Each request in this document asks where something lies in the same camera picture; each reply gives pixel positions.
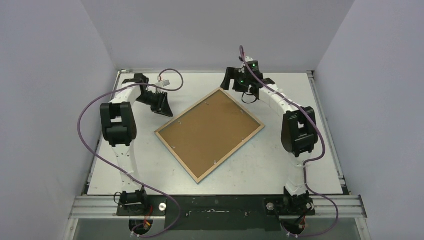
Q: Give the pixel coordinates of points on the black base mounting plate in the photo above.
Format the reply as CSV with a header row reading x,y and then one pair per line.
x,y
217,212

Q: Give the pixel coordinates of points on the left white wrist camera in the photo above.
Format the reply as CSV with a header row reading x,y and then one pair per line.
x,y
163,83

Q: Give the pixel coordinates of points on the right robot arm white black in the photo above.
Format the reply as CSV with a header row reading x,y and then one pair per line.
x,y
298,133

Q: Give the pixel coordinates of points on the aluminium rail front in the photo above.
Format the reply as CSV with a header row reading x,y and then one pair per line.
x,y
104,207

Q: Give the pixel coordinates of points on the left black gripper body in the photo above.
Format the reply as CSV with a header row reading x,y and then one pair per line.
x,y
156,101

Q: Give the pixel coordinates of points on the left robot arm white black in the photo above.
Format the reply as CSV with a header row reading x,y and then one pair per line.
x,y
120,131

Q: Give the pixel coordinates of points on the blue wooden picture frame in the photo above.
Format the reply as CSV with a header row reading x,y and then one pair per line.
x,y
160,136

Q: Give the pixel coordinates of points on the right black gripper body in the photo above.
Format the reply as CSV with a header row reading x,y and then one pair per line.
x,y
232,79

